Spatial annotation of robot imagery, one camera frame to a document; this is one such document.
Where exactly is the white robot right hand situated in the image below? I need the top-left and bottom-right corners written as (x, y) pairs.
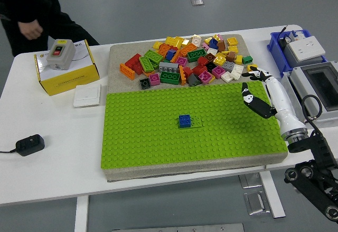
top-left (241, 67), bottom-right (308, 137)

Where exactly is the person's right hand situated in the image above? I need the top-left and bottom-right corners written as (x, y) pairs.
top-left (17, 20), bottom-right (43, 41)

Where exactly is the blue square brick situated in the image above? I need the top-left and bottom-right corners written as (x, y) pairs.
top-left (179, 114), bottom-right (193, 129)

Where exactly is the grey square brick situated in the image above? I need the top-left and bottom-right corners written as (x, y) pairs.
top-left (221, 61), bottom-right (236, 72)

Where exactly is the lime green long brick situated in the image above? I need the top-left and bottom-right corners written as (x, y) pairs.
top-left (191, 116), bottom-right (204, 129)

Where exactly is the dark grey sloped brick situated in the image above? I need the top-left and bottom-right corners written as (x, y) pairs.
top-left (187, 73), bottom-right (203, 87)

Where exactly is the dark green brick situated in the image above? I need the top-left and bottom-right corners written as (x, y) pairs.
top-left (187, 49), bottom-right (207, 63)
top-left (159, 71), bottom-right (181, 85)

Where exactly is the orange long brick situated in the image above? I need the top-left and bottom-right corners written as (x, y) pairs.
top-left (179, 65), bottom-right (187, 86)
top-left (179, 43), bottom-right (198, 58)
top-left (171, 49), bottom-right (183, 63)
top-left (120, 63), bottom-right (136, 80)

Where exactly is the large red brick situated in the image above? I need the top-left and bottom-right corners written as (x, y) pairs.
top-left (125, 53), bottom-right (145, 76)

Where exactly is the grey long brick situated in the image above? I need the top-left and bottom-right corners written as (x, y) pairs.
top-left (158, 61), bottom-right (180, 73)

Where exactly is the yellow long brick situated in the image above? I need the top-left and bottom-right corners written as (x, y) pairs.
top-left (164, 36), bottom-right (184, 48)

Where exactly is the green studded baseplate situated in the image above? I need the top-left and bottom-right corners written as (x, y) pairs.
top-left (100, 80), bottom-right (288, 170)

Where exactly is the long metal floor plate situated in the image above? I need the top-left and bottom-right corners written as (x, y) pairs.
top-left (112, 223), bottom-right (245, 232)

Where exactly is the person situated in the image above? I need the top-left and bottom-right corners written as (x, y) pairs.
top-left (0, 0), bottom-right (100, 58)

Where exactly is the grey junction box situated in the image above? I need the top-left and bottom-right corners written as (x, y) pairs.
top-left (284, 47), bottom-right (324, 68)

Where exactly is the blue plastic bin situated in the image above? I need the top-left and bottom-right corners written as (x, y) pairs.
top-left (266, 30), bottom-right (328, 78)

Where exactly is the small black adapter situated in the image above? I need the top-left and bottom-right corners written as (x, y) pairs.
top-left (279, 38), bottom-right (293, 51)

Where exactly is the white socket panel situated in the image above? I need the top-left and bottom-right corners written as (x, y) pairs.
top-left (286, 35), bottom-right (327, 61)

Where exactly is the yellow cardboard box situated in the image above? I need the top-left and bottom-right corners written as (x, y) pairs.
top-left (34, 39), bottom-right (101, 97)

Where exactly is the white table leg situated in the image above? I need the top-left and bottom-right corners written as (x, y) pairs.
top-left (258, 170), bottom-right (286, 219)
top-left (74, 195), bottom-right (90, 232)

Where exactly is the black power adapter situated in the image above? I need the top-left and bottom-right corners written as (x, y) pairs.
top-left (15, 134), bottom-right (45, 157)

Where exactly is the grey enclosure with window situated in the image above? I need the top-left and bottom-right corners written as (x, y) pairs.
top-left (279, 60), bottom-right (338, 130)

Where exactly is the grey push-button switch box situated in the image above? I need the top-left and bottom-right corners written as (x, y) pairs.
top-left (46, 39), bottom-right (77, 71)

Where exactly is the white wall switch panel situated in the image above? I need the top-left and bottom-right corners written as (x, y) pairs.
top-left (73, 84), bottom-right (102, 108)

